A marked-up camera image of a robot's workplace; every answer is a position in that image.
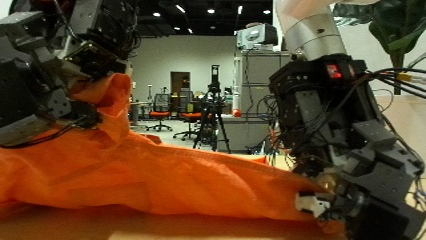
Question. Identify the orange button shirt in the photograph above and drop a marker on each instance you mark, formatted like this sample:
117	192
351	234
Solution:
154	173

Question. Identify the white plant pot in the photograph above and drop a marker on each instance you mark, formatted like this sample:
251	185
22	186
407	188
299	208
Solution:
407	120

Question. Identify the low grey cabinet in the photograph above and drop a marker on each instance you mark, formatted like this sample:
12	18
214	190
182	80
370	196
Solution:
241	131

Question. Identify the red ball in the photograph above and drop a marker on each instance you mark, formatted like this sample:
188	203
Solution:
235	112

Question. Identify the grey filing cabinet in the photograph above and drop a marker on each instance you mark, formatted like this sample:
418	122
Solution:
261	80

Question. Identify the brown door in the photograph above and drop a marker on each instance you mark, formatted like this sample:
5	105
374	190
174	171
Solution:
180	83

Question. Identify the orange office chair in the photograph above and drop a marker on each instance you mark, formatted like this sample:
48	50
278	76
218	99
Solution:
160	115
190	116

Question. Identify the green leafy plant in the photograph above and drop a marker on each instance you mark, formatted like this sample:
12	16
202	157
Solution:
394	26

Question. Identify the grey device box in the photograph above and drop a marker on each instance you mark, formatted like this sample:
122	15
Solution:
257	35

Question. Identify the black camera tripod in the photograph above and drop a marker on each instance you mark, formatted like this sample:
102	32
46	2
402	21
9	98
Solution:
214	100

